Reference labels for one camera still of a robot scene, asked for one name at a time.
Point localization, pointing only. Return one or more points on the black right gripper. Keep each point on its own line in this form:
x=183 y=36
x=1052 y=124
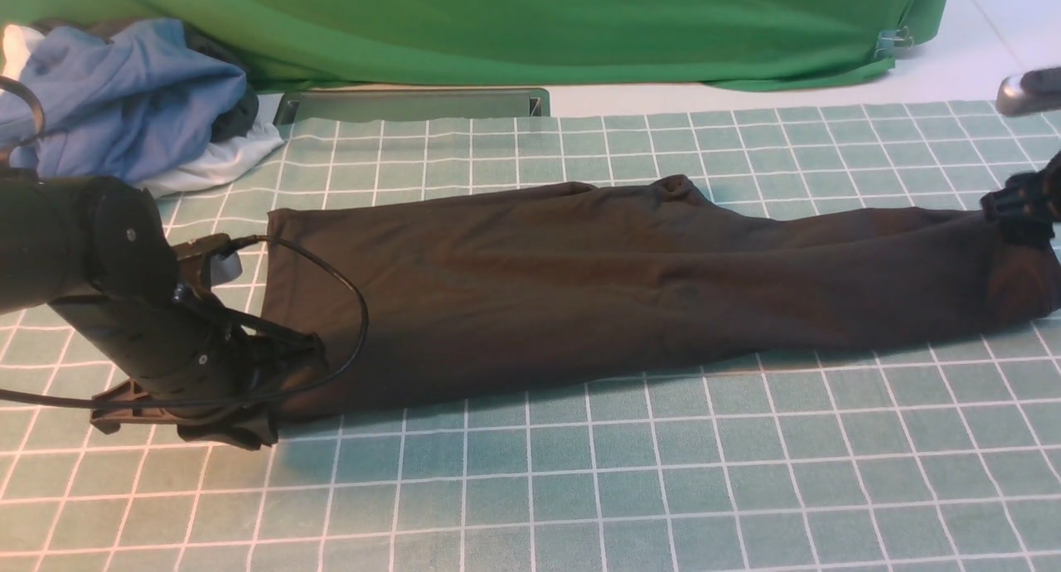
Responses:
x=1027 y=207

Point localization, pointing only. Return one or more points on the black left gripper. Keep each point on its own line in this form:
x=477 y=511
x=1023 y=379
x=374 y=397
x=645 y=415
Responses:
x=212 y=388

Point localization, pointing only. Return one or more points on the dark gray long-sleeve top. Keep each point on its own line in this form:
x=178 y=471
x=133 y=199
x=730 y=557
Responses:
x=568 y=283

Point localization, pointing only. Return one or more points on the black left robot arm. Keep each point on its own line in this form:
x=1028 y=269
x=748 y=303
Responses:
x=93 y=250

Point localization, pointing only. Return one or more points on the green grid cutting mat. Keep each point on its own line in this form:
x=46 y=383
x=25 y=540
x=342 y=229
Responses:
x=940 y=458

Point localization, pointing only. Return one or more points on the blue crumpled shirt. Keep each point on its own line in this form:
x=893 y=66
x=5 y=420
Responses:
x=133 y=107

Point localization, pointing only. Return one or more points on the green backdrop cloth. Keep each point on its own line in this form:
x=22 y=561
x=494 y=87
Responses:
x=740 y=45

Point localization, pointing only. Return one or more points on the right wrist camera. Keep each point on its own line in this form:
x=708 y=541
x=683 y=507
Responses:
x=1032 y=92

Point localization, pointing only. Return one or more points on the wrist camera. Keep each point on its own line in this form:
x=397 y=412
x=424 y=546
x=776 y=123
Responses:
x=209 y=261
x=1032 y=92

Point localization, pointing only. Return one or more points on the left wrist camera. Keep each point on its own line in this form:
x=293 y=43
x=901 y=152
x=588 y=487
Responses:
x=209 y=261

